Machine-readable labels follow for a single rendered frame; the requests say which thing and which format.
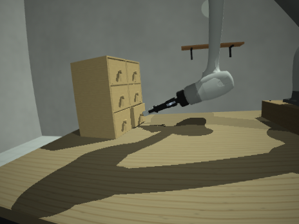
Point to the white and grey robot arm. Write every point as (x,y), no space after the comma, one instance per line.
(215,83)

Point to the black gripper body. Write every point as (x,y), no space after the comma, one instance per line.
(181,99)

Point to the tan wooden drawer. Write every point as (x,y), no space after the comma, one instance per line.
(117,75)
(122,120)
(119,96)
(137,115)
(135,93)
(133,72)

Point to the tan wooden chest of drawers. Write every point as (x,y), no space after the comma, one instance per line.
(92,92)

